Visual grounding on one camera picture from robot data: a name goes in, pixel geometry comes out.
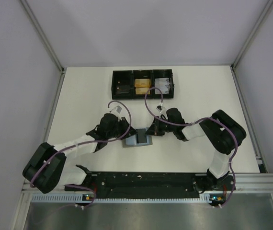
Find grey card holder wallet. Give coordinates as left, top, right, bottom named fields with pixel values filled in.
left=122, top=128, right=153, bottom=148

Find gold credit card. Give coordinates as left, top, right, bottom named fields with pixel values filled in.
left=135, top=88, right=150, bottom=95

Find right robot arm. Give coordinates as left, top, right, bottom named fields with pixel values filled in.
left=145, top=108, right=247, bottom=192

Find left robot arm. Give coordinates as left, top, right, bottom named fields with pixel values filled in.
left=23, top=114, right=137, bottom=194

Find dark cards in bin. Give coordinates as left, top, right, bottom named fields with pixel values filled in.
left=115, top=84, right=131, bottom=95

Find silver cards in bin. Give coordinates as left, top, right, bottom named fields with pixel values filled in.
left=155, top=78, right=171, bottom=94

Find gold cards in bin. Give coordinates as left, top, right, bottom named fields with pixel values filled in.
left=134, top=79, right=150, bottom=88

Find black right storage bin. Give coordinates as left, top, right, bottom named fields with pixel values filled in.
left=152, top=69, right=174, bottom=99

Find black middle storage bin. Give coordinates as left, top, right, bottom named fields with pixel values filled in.
left=133, top=70, right=153, bottom=99

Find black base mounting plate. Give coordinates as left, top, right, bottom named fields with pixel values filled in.
left=64, top=171, right=235, bottom=199

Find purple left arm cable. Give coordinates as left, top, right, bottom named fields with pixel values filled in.
left=30, top=100, right=133, bottom=209

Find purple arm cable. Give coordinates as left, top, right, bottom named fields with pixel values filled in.
left=144, top=88, right=239, bottom=208
left=30, top=100, right=133, bottom=209

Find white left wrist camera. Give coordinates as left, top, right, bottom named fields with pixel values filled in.
left=109, top=105, right=122, bottom=116

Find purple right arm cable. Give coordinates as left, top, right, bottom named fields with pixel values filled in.
left=144, top=88, right=239, bottom=208

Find grey slotted cable duct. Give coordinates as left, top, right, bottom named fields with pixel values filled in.
left=32, top=193, right=225, bottom=204

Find aluminium front frame rail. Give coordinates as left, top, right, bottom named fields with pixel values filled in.
left=21, top=172, right=273, bottom=194

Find aluminium left frame post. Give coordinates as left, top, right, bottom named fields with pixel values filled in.
left=18, top=0, right=65, bottom=73

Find aluminium frame post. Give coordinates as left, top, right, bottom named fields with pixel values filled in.
left=18, top=0, right=65, bottom=73
left=231, top=0, right=273, bottom=69

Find aluminium right frame post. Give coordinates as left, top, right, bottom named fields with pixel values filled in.
left=231, top=0, right=273, bottom=69

